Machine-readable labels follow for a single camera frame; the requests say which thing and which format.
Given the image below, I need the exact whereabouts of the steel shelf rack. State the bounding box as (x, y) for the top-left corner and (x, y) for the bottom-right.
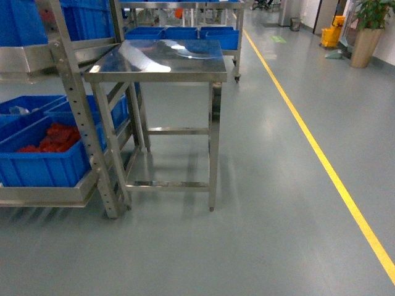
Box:
(1, 1), (137, 219)
(120, 1), (246, 82)

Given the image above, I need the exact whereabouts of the far steel shelf rack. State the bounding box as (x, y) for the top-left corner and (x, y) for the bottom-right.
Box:
(120, 1), (246, 82)

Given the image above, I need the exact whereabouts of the blue bin with red parts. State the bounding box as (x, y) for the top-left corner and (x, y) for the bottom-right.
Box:
(1, 113), (91, 187)

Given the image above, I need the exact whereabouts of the stainless steel side table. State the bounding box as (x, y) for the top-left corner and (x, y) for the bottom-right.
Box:
(84, 39), (227, 212)

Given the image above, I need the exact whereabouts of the yellow mop bucket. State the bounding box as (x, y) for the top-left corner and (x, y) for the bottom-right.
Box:
(320, 15), (345, 48)

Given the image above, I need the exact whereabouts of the green potted plant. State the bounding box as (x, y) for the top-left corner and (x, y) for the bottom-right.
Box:
(351, 0), (394, 68)

